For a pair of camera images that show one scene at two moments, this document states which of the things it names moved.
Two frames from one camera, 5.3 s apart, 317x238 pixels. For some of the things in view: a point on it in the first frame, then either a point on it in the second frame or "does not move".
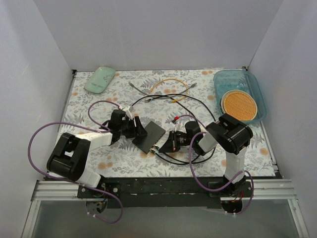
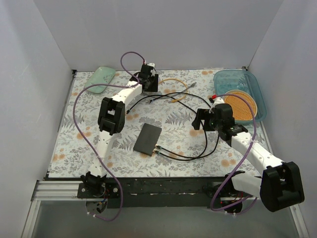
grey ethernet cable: [151, 96] does not move
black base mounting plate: [166, 193] does not move
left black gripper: [133, 126] to [152, 83]
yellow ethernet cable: [176, 100] does not move
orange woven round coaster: [239, 105] does not move
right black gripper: [173, 138] to [200, 119]
